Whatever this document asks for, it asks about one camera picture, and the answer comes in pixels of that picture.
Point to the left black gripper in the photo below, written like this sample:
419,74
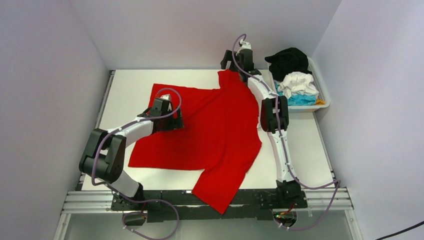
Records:
176,123

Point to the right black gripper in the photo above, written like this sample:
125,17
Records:
231,56

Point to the red t shirt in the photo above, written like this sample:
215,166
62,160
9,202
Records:
219,137

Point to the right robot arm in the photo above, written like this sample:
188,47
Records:
273,119

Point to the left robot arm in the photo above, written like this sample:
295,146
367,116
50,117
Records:
104,154

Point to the black t shirt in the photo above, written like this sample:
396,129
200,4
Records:
287,61

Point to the white t shirt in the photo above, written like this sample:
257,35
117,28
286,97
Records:
297,84

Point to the turquoise t shirt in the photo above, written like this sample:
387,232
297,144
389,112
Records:
298,99

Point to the white laundry basket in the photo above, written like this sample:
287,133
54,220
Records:
323,100

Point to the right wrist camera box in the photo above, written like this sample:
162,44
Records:
244,45

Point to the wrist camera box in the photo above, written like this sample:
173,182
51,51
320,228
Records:
166,97
244,45

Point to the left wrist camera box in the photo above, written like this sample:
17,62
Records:
166,97

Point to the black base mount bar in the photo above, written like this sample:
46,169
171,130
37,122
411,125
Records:
246,204

